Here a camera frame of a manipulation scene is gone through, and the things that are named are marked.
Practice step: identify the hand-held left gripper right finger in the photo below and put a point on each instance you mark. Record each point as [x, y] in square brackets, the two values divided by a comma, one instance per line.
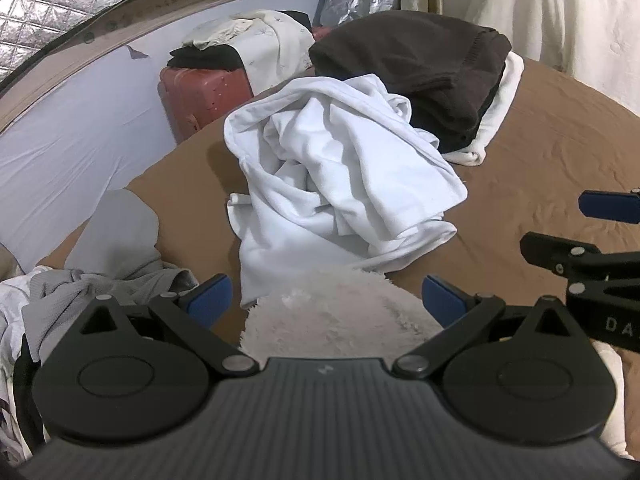
[442, 301]

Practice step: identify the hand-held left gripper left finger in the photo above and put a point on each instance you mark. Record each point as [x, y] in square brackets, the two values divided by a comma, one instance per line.
[212, 301]

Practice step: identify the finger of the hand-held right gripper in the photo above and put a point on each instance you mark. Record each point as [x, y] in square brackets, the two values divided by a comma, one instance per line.
[555, 252]
[602, 206]

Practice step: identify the white shirt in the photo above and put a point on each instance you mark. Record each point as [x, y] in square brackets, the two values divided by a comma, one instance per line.
[325, 170]

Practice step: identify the fluffy white plush cloth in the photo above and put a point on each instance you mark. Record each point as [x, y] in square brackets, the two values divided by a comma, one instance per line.
[330, 310]

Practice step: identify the grey garment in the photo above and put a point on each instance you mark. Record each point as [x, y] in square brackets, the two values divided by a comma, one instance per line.
[115, 230]

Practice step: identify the cream folded garment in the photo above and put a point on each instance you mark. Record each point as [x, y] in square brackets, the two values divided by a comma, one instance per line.
[500, 105]

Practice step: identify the black folded garment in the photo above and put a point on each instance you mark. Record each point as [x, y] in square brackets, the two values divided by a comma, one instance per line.
[465, 137]

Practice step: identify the white printed garment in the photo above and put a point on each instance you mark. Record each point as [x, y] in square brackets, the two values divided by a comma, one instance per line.
[12, 310]

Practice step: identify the cream cloth draped chair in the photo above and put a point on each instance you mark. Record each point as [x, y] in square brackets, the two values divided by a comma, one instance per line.
[550, 10]

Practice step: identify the pink suitcase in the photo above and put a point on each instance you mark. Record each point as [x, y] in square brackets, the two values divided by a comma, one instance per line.
[200, 95]

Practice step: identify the black crumpled garment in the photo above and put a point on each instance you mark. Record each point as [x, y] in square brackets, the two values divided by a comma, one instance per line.
[210, 57]

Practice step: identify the dark brown folded garment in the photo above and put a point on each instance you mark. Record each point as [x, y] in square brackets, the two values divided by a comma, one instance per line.
[410, 55]

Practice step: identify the white patterned cloth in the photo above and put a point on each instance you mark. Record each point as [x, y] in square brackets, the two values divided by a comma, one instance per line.
[280, 50]

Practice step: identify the cream crumpled garment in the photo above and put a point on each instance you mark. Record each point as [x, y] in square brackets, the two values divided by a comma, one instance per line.
[220, 32]

